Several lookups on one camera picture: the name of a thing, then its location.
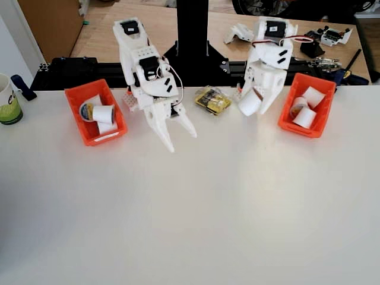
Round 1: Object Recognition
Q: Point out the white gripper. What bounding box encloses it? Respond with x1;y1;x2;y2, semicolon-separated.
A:
133;56;198;153
243;17;299;115

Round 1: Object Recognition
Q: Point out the white coffee pod red lid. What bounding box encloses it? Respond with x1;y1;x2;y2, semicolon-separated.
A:
302;86;325;107
290;96;309;119
292;107;318;129

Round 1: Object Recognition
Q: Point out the yellow black sachet bundle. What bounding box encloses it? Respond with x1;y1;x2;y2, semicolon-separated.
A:
194;85;232;116

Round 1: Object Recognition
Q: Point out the white coffee pod blue lid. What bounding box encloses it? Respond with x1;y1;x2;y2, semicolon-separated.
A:
97;121;119;134

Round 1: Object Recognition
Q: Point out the white pod blue yellow lid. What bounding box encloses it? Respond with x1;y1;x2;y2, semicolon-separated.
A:
79;102;96;122

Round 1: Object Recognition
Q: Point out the white printed robot part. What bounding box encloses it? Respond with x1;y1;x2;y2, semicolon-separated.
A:
223;23;254;45

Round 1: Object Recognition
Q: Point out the black printed part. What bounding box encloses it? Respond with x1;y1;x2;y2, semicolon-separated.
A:
299;37;327;59

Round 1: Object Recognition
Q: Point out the silver metal clamp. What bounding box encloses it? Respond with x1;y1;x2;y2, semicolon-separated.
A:
308;57;343;72

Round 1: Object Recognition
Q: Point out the black bicycle wheel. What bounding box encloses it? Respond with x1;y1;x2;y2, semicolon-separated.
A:
231;0;300;19

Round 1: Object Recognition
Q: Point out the blue yellow bar clamp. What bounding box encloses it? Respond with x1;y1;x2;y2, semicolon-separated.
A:
331;68;371;87

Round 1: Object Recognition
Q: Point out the white part with electronics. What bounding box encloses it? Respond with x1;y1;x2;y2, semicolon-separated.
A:
308;26;353;47

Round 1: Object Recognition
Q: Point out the orange plastic bin white label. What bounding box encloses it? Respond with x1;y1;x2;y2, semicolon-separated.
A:
64;78;128;147

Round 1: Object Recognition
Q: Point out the black flat box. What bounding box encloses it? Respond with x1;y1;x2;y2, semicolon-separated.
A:
50;56;98;75

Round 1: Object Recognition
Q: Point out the person in dark green clothes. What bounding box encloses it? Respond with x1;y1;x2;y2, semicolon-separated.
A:
353;0;380;86

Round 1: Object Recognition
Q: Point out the wooden cabinet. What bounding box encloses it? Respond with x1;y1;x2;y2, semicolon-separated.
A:
17;0;87;63

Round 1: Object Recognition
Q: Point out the white green mug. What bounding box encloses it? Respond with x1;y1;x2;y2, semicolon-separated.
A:
0;73;24;125

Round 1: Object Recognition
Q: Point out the black camera mast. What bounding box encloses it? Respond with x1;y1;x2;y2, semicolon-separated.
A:
160;0;229;88

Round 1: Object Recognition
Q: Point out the black aluminium rail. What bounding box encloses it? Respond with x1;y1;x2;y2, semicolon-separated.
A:
29;56;336;91

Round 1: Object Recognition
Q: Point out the black blue clamp handle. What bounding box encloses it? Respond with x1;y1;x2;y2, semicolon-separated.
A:
10;74;37;102

